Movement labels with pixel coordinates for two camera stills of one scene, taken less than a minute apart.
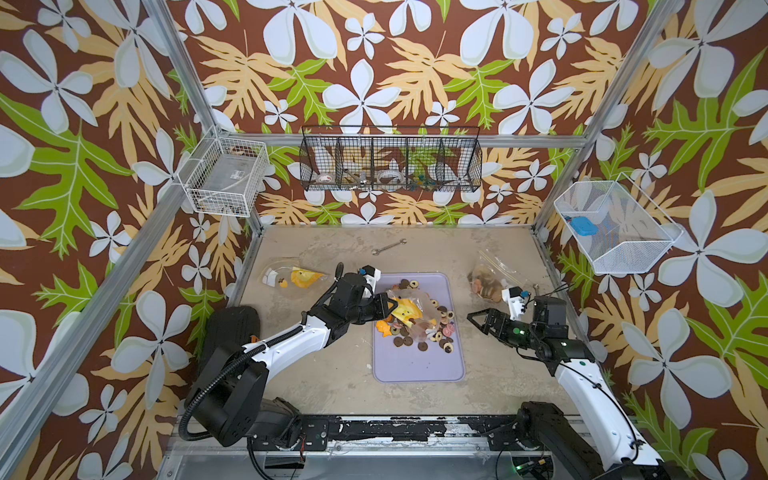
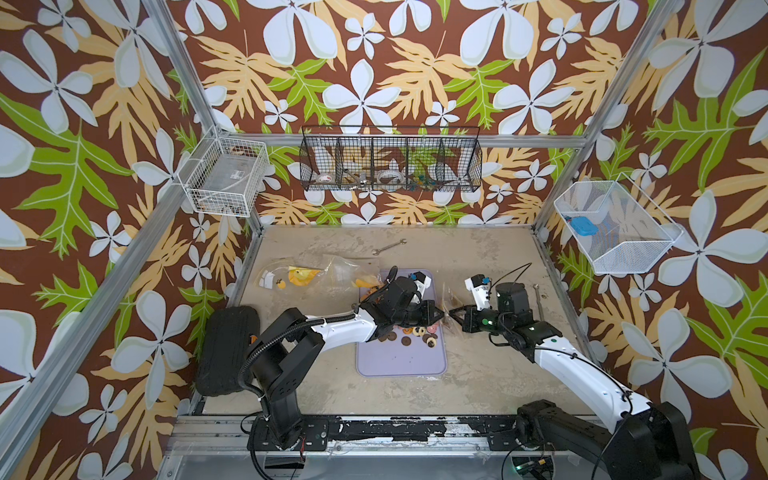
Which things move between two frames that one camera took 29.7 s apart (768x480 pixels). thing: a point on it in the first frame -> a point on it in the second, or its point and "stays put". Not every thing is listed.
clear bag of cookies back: (491, 274) -> (450, 302)
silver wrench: (376, 251) stays put
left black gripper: (382, 310) -> (426, 317)
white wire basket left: (223, 175) stays put
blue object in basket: (584, 226) stays put
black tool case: (231, 326) stays put
